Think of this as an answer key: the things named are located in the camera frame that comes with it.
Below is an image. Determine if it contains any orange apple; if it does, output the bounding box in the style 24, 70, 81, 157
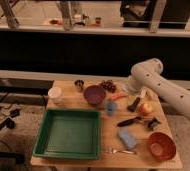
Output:
139, 102, 153, 116

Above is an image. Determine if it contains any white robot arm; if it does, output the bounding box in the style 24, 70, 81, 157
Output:
127, 58, 190, 120

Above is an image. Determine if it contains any small metal cup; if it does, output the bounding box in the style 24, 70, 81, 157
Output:
74, 80, 84, 92

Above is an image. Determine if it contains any yellow banana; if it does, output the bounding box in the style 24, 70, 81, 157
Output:
146, 89, 156, 100

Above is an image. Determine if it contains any purple bowl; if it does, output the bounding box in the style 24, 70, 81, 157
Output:
83, 85, 106, 105

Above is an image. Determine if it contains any blue sponge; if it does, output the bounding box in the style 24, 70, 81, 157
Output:
118, 128, 138, 149

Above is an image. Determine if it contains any red orange bowl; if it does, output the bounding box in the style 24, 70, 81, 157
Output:
147, 132, 176, 161

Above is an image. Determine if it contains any black handled tool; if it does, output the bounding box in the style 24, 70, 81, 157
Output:
117, 116, 141, 127

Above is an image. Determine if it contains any white paper cup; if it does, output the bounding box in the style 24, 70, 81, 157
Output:
48, 87, 62, 104

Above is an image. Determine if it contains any dark grape bunch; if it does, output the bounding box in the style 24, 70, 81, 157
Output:
99, 80, 116, 93

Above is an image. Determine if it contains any green plastic tray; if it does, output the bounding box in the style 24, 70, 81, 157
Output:
33, 109, 101, 160

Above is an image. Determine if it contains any black rectangular block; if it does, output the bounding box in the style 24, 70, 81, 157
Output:
127, 97, 141, 112

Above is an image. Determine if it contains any metal fork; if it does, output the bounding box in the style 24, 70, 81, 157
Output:
109, 148, 137, 155

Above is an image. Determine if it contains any orange pepper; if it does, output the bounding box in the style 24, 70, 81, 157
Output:
109, 92, 128, 101

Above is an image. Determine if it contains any small blue cup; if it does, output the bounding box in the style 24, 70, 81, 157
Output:
105, 101, 117, 116

